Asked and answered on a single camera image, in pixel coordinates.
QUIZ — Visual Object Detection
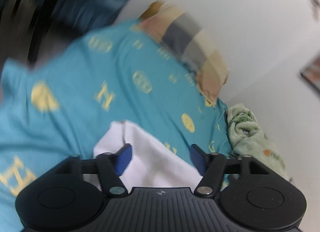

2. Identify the green fleece blanket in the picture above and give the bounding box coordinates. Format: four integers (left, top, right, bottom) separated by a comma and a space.
227, 103, 290, 181

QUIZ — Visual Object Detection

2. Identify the checkered pillow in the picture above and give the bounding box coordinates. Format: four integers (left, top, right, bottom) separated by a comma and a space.
139, 0, 229, 106

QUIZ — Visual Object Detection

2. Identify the teal patterned bed sheet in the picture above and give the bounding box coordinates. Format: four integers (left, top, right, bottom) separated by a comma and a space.
1, 21, 232, 231

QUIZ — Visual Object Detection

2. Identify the white t-shirt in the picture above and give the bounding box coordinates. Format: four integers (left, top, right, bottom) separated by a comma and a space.
93, 121, 202, 191

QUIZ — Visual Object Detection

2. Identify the framed wall picture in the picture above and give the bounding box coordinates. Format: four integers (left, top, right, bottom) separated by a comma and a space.
300, 56, 320, 93

